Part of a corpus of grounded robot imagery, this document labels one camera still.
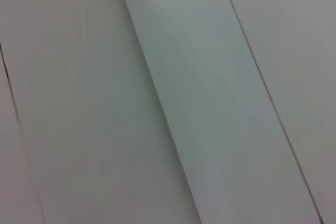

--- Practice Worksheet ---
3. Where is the white partition panel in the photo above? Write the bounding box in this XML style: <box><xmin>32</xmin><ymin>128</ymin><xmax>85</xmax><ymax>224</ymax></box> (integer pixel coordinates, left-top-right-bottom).
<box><xmin>114</xmin><ymin>0</ymin><xmax>324</xmax><ymax>224</ymax></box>

